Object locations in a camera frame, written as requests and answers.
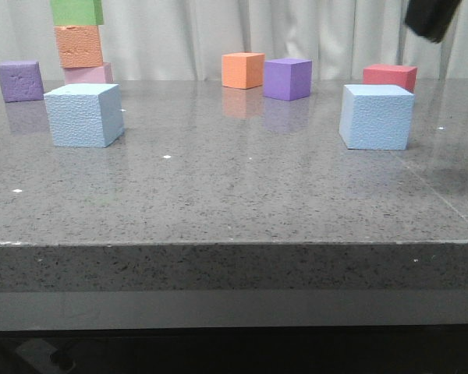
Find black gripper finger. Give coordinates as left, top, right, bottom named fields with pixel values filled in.
left=404, top=0, right=461, bottom=43

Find light blue foam block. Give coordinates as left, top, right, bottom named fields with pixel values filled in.
left=339, top=84, right=415, bottom=150
left=44, top=83, right=124, bottom=147

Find red foam block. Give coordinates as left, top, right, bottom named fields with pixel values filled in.
left=363, top=64, right=417, bottom=93

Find smooth purple foam block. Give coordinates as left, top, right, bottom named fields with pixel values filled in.
left=263, top=58, right=313, bottom=101

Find smooth orange foam block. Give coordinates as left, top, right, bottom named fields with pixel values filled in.
left=222, top=52, right=265, bottom=90

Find white curtain backdrop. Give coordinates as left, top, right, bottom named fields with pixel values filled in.
left=0, top=0, right=468, bottom=82

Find pink foam block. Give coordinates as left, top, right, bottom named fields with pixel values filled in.
left=63, top=62, right=113, bottom=84

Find textured orange foam block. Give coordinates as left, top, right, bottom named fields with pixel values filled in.
left=55, top=26, right=103, bottom=69

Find green foam block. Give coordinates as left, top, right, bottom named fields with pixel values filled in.
left=50, top=0, right=104, bottom=26

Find dented purple foam block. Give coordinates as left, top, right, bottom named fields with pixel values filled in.
left=0, top=60, right=44, bottom=103

